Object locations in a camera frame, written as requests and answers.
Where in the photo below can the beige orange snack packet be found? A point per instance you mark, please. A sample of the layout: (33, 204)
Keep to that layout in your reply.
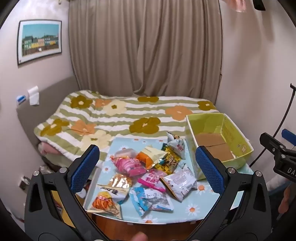
(150, 155)

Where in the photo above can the white tissue paper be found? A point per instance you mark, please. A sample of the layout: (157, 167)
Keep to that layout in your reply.
(34, 95)

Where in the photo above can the pink folded bedding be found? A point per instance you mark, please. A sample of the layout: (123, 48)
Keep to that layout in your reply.
(49, 150)

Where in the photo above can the white grey snack packet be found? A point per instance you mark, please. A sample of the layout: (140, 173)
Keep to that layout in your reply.
(180, 183)

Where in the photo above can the magenta pink snack packet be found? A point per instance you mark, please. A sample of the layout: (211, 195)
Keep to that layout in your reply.
(151, 178)

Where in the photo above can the pink striped snack packet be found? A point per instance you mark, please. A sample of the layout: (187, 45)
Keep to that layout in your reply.
(129, 166)

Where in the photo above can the person's left hand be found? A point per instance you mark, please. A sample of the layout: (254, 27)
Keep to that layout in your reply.
(139, 237)

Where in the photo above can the blue white small pack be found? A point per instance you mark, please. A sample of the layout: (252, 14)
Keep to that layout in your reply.
(20, 99)

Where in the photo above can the light blue daisy tablecloth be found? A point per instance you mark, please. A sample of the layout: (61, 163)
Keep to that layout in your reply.
(192, 208)

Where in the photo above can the beige curtain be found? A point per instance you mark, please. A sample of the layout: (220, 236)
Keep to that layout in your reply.
(145, 46)

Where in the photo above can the yellow green cardboard box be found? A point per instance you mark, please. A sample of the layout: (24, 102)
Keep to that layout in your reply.
(222, 141)

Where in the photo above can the orange white snack packet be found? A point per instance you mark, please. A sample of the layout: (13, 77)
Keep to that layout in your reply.
(105, 202)

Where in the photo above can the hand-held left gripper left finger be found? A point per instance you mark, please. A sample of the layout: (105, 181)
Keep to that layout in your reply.
(84, 166)

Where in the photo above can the clear plastic snack packet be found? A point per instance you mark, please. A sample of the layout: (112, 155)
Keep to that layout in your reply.
(124, 153)

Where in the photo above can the silver orange snack packet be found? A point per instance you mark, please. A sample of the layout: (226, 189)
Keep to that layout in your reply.
(120, 180)

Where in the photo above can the pink cloth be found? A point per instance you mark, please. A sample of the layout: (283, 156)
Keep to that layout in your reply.
(235, 4)

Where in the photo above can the green striped floral blanket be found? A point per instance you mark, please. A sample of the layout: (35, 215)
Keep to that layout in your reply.
(111, 118)

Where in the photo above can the framed picture of houses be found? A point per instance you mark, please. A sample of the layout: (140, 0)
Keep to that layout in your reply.
(39, 39)

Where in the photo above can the grey bed headboard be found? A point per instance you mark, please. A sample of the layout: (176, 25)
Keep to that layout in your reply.
(44, 97)

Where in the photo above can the person's right hand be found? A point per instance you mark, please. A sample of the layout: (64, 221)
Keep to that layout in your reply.
(285, 200)

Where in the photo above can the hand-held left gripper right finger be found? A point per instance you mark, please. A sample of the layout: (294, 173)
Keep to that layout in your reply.
(209, 166)

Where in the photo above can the grey silver snack packet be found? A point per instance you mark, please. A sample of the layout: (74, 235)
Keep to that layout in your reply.
(178, 146)

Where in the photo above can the blue white snack packet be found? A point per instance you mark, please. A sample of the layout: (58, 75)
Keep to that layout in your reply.
(138, 201)
(159, 200)

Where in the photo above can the yellow black snack packet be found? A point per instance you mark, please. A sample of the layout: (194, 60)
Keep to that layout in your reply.
(168, 162)

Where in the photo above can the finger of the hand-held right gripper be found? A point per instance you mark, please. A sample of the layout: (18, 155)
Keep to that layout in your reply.
(275, 146)
(289, 136)

